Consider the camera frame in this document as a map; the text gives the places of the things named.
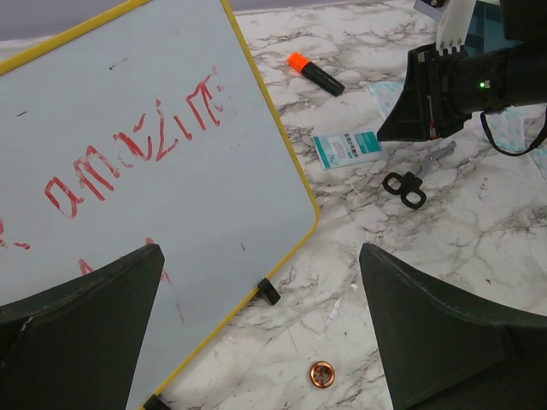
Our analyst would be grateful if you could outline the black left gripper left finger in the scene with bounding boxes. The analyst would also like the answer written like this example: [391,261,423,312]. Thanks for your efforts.
[1,244,165,409]

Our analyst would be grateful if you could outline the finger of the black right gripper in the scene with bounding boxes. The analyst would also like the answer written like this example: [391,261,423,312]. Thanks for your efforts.
[377,50,430,142]

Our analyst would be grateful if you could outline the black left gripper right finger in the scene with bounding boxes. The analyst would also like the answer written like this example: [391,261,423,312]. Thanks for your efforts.
[359,243,546,409]

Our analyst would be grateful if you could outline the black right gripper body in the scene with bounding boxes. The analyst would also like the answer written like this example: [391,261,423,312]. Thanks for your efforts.
[405,40,547,142]

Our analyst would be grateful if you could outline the white dressing packet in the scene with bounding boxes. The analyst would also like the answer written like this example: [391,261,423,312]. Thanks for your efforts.
[368,81,403,120]

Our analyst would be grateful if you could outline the small clear teal packet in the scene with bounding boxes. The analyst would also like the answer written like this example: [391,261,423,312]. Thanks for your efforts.
[486,109,526,153]

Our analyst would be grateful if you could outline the teal wipe packet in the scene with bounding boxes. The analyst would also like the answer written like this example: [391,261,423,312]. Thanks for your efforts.
[313,131,387,170]

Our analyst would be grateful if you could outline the blue divided tray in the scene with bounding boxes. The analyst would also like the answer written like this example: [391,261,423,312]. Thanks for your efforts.
[465,1,521,56]

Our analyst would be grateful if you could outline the copper coin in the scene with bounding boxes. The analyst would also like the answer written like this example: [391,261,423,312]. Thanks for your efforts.
[309,361,335,389]

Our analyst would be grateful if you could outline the orange black highlighter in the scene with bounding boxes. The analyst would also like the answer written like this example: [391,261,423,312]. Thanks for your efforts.
[287,52,345,97]

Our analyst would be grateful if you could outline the black whiteboard clip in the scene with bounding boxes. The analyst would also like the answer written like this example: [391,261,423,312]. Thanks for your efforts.
[257,278,281,306]

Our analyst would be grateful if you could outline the yellow framed whiteboard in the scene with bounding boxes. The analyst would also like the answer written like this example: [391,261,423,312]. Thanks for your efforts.
[1,1,319,409]

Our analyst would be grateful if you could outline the black handled scissors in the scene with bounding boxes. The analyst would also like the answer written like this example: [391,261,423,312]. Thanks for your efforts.
[382,141,456,210]

